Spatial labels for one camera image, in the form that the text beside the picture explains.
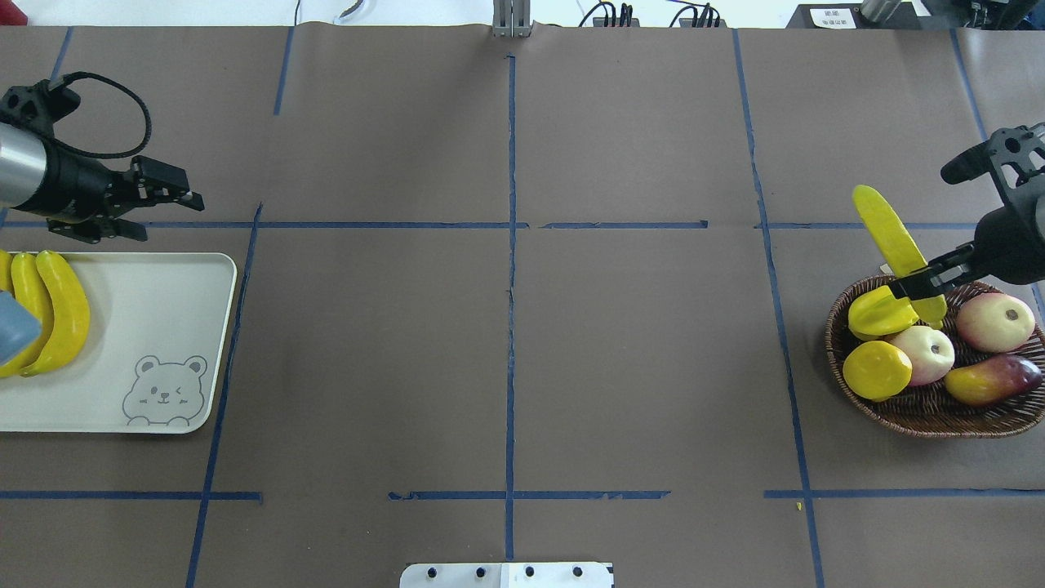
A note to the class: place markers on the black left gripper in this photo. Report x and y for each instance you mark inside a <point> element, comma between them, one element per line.
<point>72,186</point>

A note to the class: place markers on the yellow banana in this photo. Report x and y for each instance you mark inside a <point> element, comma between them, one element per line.
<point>71,315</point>
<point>6,281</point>
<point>900,252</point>
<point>33,295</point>

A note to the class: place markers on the white bear tray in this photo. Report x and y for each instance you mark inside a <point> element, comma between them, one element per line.
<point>150,363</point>

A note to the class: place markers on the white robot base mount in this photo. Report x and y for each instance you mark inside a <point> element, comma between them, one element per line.
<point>509,574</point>

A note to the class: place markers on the red yellow mango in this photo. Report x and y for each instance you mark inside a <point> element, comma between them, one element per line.
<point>992,380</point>

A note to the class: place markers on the brown wicker basket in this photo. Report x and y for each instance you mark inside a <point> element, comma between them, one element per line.
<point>928,411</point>

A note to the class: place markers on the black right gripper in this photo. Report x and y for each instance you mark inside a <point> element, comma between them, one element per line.
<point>1015,243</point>

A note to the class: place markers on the pale green apple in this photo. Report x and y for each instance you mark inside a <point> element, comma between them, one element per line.
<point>931,353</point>

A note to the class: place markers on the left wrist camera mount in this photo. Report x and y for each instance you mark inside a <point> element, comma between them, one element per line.
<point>39,107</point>

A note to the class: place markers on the yellow lemon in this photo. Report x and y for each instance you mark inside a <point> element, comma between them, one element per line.
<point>877,370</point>

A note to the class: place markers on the pink white peach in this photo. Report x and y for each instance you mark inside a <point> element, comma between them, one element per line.
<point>995,322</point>

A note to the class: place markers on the yellow star fruit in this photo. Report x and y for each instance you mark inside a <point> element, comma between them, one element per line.
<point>878,313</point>

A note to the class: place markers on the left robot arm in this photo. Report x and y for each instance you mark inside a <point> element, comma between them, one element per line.
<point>24,164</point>

